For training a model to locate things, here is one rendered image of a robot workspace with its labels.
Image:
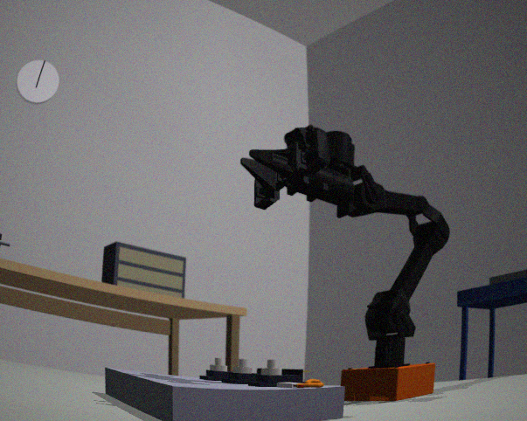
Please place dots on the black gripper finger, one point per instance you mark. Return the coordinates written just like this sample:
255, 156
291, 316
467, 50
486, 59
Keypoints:
283, 161
263, 174

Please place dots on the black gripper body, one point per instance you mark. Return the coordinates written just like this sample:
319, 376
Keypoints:
313, 178

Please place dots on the black pin header strip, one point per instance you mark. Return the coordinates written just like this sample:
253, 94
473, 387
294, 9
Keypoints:
298, 372

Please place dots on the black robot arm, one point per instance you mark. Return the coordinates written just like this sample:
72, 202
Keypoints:
389, 311

